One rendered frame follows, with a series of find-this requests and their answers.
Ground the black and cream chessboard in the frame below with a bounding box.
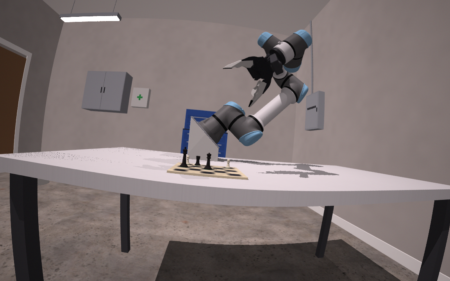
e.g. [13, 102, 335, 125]
[167, 162, 248, 180]

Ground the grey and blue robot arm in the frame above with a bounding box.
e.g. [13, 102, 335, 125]
[199, 30, 312, 146]

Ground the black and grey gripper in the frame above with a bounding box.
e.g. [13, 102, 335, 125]
[223, 48, 286, 107]

